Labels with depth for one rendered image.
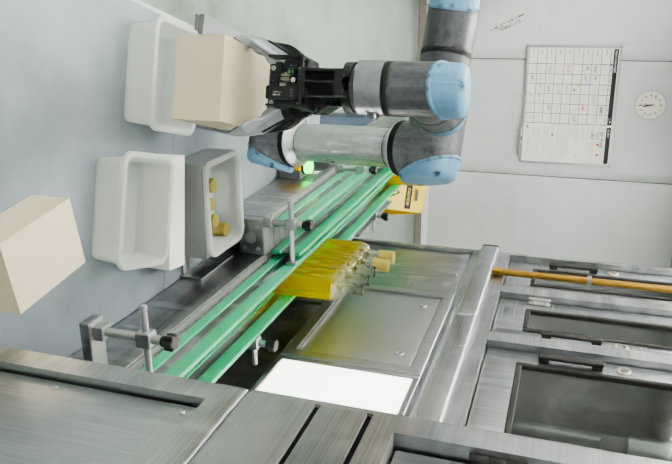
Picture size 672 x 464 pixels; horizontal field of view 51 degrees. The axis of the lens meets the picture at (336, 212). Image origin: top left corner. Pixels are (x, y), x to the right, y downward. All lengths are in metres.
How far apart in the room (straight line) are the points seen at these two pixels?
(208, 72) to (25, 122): 0.37
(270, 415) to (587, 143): 6.94
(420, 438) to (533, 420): 0.81
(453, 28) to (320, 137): 0.58
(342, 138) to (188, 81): 0.56
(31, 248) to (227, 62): 0.42
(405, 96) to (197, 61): 0.30
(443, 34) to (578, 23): 6.48
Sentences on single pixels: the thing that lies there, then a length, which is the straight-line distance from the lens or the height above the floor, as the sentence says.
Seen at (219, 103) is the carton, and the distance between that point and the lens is 1.01.
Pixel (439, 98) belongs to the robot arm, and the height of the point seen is 1.43.
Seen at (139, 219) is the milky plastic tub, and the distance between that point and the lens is 1.52.
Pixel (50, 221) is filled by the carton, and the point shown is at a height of 0.83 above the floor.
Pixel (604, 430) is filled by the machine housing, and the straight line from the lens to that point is 1.61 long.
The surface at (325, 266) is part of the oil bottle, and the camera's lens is 1.80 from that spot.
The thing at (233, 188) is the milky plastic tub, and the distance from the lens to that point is 1.74.
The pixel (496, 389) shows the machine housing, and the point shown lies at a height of 1.48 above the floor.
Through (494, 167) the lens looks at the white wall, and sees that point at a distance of 7.75.
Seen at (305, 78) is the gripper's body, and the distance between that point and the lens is 0.97.
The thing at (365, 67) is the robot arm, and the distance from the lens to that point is 0.97.
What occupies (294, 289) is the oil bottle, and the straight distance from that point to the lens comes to 1.77.
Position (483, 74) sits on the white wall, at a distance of 7.61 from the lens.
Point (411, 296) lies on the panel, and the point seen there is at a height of 1.20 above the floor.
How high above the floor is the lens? 1.59
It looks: 18 degrees down
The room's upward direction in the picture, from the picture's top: 95 degrees clockwise
